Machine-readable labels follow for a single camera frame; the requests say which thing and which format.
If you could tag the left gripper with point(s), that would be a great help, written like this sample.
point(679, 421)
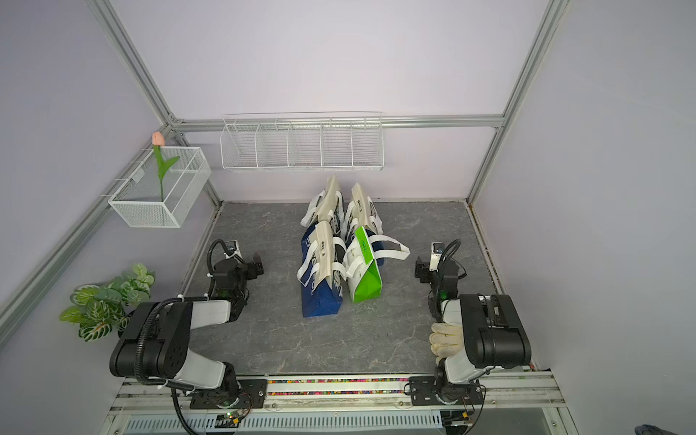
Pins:
point(236, 288)

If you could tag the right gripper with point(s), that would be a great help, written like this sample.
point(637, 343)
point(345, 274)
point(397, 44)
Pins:
point(437, 290)

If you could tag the green and white takeout bag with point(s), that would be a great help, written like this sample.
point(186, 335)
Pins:
point(362, 258)

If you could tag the blue beige takeout bag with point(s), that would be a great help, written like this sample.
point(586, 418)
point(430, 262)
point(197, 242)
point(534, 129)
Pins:
point(322, 273)

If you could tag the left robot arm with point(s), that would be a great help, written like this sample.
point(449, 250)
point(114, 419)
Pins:
point(155, 349)

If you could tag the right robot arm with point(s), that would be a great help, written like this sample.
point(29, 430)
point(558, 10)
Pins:
point(473, 336)

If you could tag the back right blue beige bag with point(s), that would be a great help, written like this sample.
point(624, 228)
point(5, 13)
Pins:
point(361, 212)

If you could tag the back left blue beige bag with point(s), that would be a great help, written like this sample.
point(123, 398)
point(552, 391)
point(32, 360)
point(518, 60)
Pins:
point(327, 206)

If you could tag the beige work glove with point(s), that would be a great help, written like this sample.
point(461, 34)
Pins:
point(445, 340)

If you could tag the potted green leafy plant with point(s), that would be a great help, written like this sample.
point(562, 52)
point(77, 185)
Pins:
point(97, 310)

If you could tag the artificial pink tulip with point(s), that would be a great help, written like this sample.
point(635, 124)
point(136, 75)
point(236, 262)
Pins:
point(163, 165)

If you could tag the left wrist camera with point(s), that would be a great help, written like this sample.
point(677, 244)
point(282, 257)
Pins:
point(232, 249)

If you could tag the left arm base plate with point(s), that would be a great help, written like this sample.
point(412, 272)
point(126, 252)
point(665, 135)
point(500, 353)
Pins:
point(249, 394)

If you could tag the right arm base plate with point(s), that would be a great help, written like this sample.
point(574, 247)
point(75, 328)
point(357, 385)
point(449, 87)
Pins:
point(427, 390)

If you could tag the small white wire basket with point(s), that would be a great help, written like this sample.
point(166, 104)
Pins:
point(138, 201)

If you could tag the long white wire basket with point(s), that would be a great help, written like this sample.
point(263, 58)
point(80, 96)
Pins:
point(349, 147)

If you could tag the aluminium frame rail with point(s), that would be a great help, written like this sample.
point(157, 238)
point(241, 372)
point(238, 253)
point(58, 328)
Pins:
point(316, 119)

